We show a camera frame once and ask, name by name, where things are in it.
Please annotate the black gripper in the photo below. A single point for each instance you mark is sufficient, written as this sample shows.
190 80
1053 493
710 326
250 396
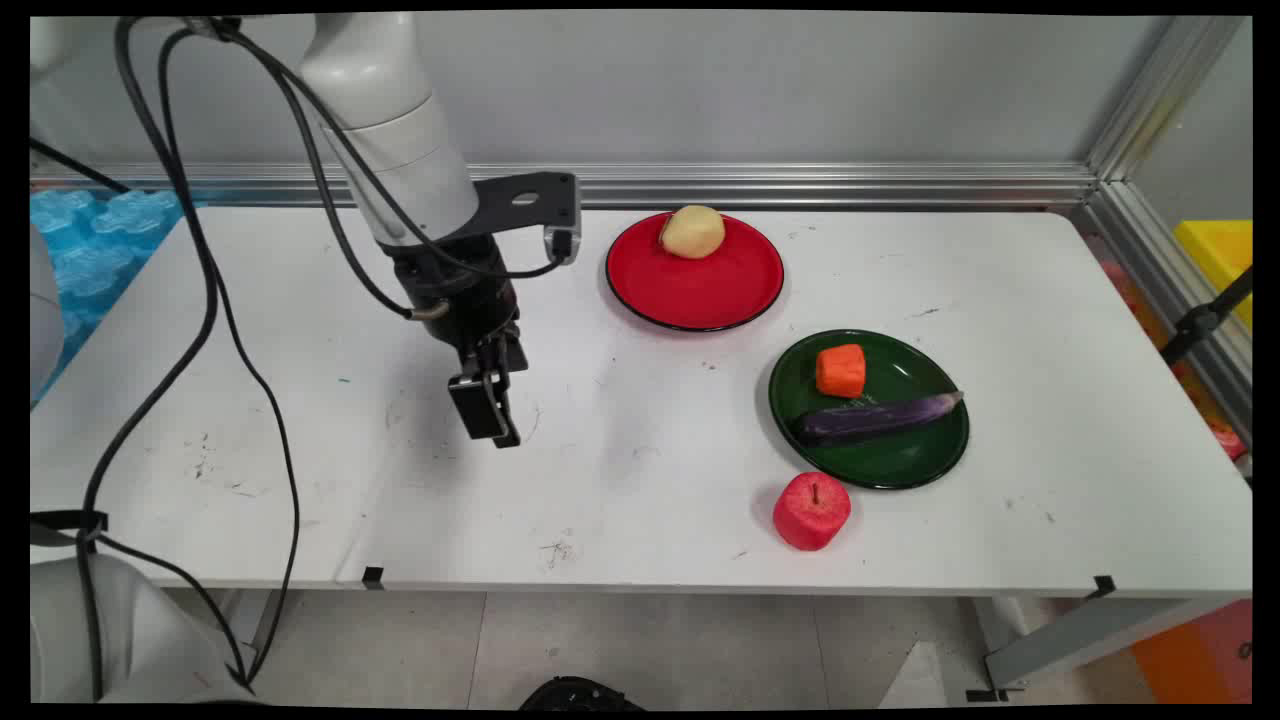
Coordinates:
470 295

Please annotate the purple eggplant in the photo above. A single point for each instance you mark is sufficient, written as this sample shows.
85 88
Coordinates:
870 418

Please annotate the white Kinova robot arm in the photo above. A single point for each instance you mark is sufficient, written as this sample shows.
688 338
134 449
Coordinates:
400 130

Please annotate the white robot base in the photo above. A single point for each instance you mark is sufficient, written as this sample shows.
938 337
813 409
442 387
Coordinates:
130 640

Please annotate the black tape marker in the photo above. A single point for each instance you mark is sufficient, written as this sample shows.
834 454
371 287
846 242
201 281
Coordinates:
1103 586
372 576

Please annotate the red round plate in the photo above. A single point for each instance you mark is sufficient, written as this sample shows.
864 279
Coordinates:
695 285

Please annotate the yellow potato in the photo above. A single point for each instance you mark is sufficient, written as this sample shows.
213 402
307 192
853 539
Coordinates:
692 232

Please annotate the black object on floor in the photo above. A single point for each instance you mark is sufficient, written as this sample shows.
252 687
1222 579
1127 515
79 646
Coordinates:
580 694

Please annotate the red apple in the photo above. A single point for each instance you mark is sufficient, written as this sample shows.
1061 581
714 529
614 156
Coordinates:
811 512

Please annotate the orange carrot chunk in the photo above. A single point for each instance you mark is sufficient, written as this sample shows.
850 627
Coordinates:
841 370

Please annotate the green round plate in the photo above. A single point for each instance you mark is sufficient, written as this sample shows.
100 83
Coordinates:
880 450

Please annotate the blue foam mat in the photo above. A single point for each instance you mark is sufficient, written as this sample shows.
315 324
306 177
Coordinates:
90 250

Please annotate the grey table leg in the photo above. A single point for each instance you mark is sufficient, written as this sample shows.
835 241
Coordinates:
1080 635

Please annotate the yellow bin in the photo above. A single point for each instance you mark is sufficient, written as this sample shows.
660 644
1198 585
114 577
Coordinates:
1220 260

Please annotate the orange floor panel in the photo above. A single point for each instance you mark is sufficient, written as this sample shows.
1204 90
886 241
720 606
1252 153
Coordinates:
1200 655

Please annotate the small silver wrist camera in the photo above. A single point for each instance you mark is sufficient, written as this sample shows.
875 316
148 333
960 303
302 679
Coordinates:
562 243

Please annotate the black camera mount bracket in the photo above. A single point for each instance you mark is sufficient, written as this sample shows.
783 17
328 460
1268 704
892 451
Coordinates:
525 200

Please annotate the horizontal aluminium frame rail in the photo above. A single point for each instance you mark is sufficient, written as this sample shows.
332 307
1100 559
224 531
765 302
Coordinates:
750 186

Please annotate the side aluminium frame rail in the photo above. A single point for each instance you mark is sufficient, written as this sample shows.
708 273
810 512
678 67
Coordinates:
1170 300

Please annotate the upright aluminium frame post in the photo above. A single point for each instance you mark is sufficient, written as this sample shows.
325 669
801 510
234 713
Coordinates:
1160 95

